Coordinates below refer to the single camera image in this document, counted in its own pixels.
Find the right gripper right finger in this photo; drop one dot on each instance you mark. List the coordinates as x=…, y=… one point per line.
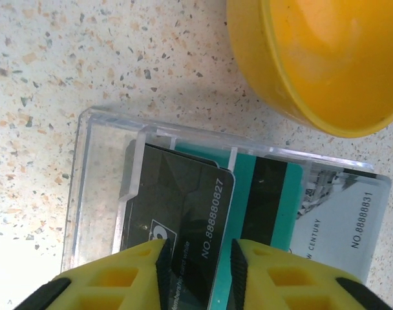
x=258, y=290

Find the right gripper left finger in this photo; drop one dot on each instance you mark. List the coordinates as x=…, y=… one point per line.
x=83, y=287

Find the teal striped box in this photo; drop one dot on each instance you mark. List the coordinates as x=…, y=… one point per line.
x=96, y=193

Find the teal card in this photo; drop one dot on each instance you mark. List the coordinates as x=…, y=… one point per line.
x=288, y=200

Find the white grey numbered card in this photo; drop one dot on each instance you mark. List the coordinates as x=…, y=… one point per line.
x=338, y=210

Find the black numbered membership card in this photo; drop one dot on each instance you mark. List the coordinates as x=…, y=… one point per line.
x=183, y=200

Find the yellow bowl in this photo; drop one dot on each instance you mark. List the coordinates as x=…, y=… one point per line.
x=329, y=64

